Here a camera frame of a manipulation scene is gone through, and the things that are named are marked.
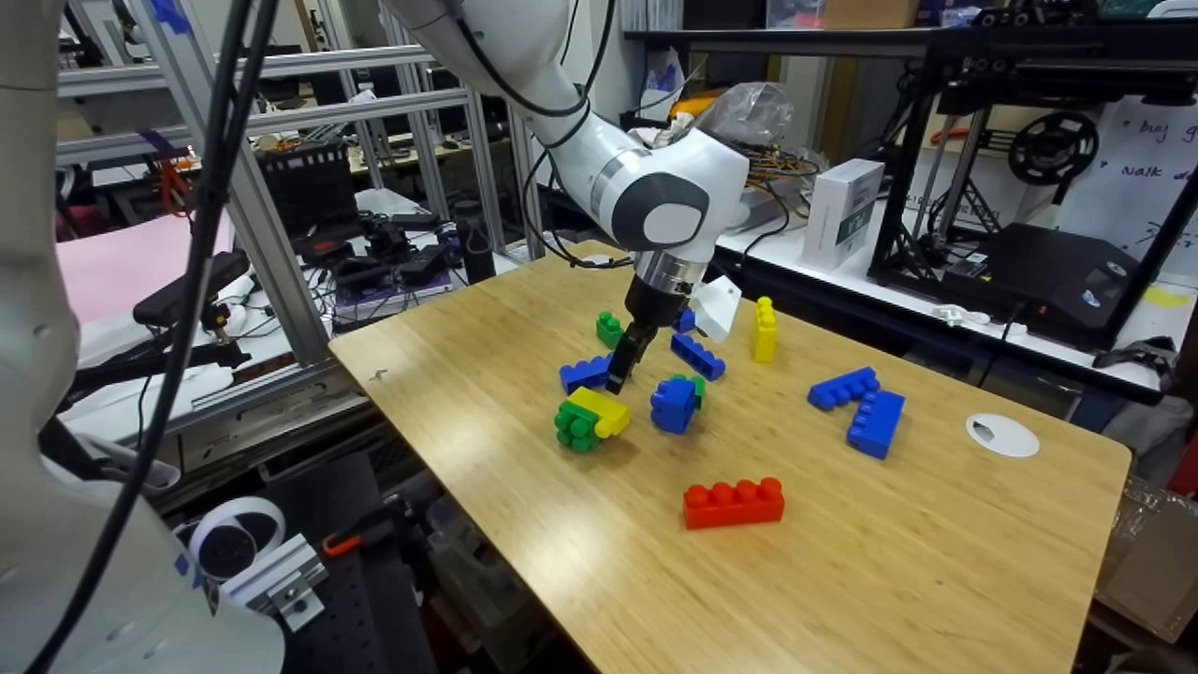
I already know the large blue building block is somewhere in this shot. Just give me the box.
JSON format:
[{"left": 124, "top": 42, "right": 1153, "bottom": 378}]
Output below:
[
  {"left": 559, "top": 351, "right": 617, "bottom": 396},
  {"left": 843, "top": 389, "right": 911, "bottom": 463}
]

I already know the white cardboard box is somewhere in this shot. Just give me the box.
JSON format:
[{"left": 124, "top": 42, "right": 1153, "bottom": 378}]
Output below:
[{"left": 799, "top": 153, "right": 886, "bottom": 269}]

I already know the white handwritten sheet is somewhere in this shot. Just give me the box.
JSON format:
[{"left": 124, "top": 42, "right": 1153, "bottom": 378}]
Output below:
[{"left": 1088, "top": 93, "right": 1198, "bottom": 297}]

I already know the white counter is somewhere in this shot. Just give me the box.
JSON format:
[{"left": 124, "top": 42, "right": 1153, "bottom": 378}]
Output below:
[{"left": 714, "top": 215, "right": 1198, "bottom": 404}]

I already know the tall yellow building block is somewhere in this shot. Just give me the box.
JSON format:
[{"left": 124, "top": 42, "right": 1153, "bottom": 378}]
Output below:
[{"left": 747, "top": 290, "right": 786, "bottom": 370}]

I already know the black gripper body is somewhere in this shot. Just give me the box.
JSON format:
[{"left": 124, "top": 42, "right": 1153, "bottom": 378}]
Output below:
[{"left": 621, "top": 277, "right": 690, "bottom": 343}]

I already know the white round table grommet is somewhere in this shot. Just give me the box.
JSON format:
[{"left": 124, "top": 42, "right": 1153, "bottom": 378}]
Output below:
[{"left": 961, "top": 409, "right": 1044, "bottom": 463}]

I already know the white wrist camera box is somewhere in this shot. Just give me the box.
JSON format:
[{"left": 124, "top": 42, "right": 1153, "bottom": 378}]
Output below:
[{"left": 690, "top": 272, "right": 750, "bottom": 347}]

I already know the black frame 3D printer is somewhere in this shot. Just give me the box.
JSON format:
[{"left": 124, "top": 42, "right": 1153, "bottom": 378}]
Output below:
[{"left": 866, "top": 47, "right": 1198, "bottom": 354}]

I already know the long blue building block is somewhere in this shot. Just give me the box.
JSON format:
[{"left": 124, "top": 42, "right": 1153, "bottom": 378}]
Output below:
[
  {"left": 667, "top": 307, "right": 730, "bottom": 385},
  {"left": 805, "top": 361, "right": 884, "bottom": 416}
]

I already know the white roll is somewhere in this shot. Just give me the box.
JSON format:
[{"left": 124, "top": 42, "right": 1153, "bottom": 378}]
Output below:
[{"left": 183, "top": 495, "right": 292, "bottom": 592}]

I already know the black cylinder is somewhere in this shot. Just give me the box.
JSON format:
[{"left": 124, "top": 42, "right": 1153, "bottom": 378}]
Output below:
[{"left": 456, "top": 220, "right": 503, "bottom": 288}]

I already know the black cart with orange clamps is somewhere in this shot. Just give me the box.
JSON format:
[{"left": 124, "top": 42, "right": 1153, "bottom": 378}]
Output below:
[{"left": 292, "top": 483, "right": 564, "bottom": 674}]

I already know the red building block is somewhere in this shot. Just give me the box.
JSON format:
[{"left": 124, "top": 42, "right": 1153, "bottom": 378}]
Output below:
[{"left": 682, "top": 476, "right": 790, "bottom": 531}]

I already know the clear plastic bin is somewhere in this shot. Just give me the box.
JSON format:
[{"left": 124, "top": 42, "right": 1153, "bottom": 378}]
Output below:
[{"left": 693, "top": 78, "right": 801, "bottom": 159}]

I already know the pink board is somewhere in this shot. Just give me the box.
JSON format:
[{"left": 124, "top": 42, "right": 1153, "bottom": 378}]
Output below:
[{"left": 53, "top": 208, "right": 239, "bottom": 335}]

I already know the black filament spool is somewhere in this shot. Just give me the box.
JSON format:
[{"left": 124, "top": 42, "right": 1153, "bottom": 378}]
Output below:
[{"left": 1005, "top": 108, "right": 1103, "bottom": 189}]

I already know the metal bracket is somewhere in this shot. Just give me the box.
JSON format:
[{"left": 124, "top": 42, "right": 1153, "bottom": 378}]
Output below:
[{"left": 230, "top": 531, "right": 332, "bottom": 637}]

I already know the aluminium extrusion frame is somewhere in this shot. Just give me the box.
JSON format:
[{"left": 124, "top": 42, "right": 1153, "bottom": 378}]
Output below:
[{"left": 53, "top": 0, "right": 556, "bottom": 368}]

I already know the brown cardboard box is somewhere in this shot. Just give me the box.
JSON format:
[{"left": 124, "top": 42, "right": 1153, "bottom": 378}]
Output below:
[{"left": 1093, "top": 478, "right": 1198, "bottom": 649}]

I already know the black metal shelf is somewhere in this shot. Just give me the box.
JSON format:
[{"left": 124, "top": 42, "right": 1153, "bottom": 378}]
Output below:
[{"left": 617, "top": 13, "right": 1198, "bottom": 78}]

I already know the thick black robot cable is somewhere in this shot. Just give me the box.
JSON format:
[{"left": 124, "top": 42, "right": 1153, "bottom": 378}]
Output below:
[{"left": 23, "top": 0, "right": 284, "bottom": 674}]

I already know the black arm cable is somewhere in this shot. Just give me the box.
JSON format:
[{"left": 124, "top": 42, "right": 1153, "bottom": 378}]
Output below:
[{"left": 517, "top": 0, "right": 629, "bottom": 272}]

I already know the black crate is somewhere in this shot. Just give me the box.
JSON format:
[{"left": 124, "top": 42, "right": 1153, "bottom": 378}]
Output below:
[{"left": 254, "top": 138, "right": 366, "bottom": 243}]

